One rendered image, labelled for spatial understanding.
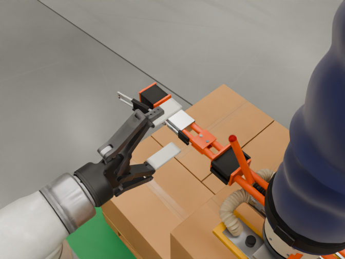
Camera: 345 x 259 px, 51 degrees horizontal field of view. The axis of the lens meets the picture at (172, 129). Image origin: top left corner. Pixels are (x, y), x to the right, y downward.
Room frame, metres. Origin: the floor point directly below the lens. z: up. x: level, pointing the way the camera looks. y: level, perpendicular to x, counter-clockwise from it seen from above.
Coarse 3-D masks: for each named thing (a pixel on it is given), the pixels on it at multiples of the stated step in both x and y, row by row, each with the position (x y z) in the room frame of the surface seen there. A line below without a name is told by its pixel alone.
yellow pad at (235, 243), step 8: (240, 216) 0.46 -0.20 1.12; (248, 224) 0.43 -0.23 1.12; (216, 232) 0.41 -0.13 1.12; (224, 232) 0.41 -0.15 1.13; (248, 232) 0.41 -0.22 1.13; (256, 232) 0.41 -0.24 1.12; (224, 240) 0.38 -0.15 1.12; (232, 240) 0.38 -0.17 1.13; (240, 240) 0.38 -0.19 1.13; (248, 240) 0.37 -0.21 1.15; (256, 240) 0.38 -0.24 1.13; (232, 248) 0.36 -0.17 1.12; (240, 248) 0.36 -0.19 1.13; (248, 248) 0.36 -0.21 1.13; (256, 248) 0.36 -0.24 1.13; (240, 256) 0.34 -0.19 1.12; (248, 256) 0.34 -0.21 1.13
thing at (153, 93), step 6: (156, 84) 0.89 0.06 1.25; (144, 90) 0.85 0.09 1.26; (150, 90) 0.85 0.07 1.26; (156, 90) 0.85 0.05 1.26; (162, 90) 0.85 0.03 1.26; (144, 96) 0.82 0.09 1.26; (150, 96) 0.82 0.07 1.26; (156, 96) 0.82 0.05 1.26; (162, 96) 0.82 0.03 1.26; (168, 96) 0.82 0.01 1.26; (144, 102) 0.82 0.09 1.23; (150, 102) 0.80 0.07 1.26; (156, 102) 0.80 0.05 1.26; (162, 102) 0.80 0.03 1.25; (150, 108) 0.80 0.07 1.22
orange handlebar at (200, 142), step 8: (192, 128) 0.71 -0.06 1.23; (200, 128) 0.70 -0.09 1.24; (192, 136) 0.67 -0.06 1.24; (200, 136) 0.66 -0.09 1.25; (208, 136) 0.66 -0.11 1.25; (192, 144) 0.65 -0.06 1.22; (200, 144) 0.63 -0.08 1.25; (208, 144) 0.63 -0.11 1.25; (216, 144) 0.64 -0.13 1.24; (200, 152) 0.62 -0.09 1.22; (208, 152) 0.61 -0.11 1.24; (240, 176) 0.52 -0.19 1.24; (256, 176) 0.52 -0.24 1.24; (240, 184) 0.50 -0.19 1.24; (248, 184) 0.50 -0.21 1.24; (264, 184) 0.50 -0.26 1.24; (248, 192) 0.48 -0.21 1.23; (256, 192) 0.47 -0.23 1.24; (296, 256) 0.30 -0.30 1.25; (328, 256) 0.30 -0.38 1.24; (344, 256) 0.30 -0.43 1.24
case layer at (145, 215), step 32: (224, 96) 1.49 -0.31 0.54; (160, 128) 1.25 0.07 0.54; (224, 128) 1.25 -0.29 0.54; (256, 128) 1.25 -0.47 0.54; (192, 160) 1.03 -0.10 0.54; (256, 160) 1.03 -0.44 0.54; (128, 192) 0.85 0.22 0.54; (160, 192) 0.85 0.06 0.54; (192, 192) 0.85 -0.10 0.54; (128, 224) 0.71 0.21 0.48; (160, 224) 0.68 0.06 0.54; (160, 256) 0.53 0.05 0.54
